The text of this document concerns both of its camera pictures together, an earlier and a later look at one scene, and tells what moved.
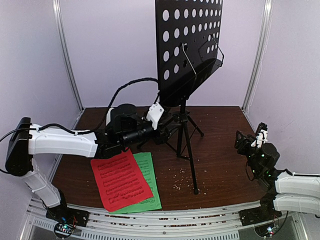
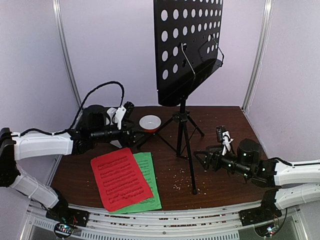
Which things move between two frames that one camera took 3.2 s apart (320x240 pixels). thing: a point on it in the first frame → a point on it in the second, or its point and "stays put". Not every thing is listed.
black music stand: (189, 47) stays put
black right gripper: (243, 142) → (213, 160)
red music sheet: (120, 181) stays put
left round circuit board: (64, 230) stays put
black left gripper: (163, 136) → (129, 141)
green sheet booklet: (145, 161) stays put
